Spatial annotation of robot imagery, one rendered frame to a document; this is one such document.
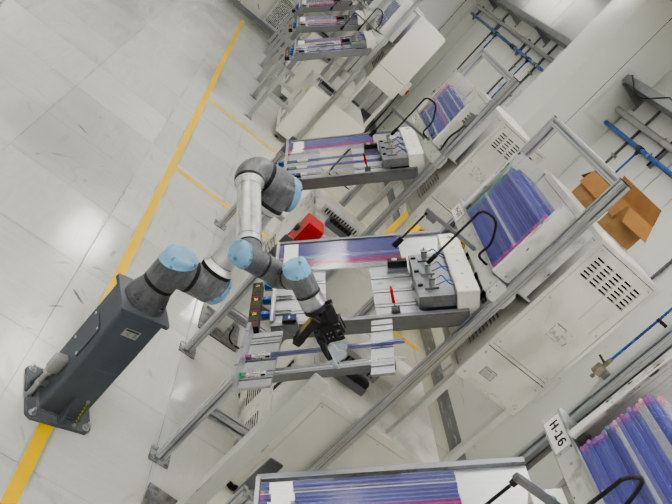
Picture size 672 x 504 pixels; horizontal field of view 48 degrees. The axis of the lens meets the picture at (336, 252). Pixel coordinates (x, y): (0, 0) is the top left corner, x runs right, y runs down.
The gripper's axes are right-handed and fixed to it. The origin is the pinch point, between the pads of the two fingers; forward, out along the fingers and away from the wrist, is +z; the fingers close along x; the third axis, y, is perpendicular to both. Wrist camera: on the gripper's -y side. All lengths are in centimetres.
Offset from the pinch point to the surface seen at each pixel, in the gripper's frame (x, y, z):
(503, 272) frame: 43, 56, 11
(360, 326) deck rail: 42.6, 2.9, 11.6
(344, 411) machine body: 45, -17, 44
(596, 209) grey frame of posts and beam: 41, 92, 0
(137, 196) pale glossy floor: 213, -121, -32
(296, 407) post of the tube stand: 8.0, -20.0, 14.3
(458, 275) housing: 58, 41, 13
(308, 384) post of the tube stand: 8.0, -12.9, 7.8
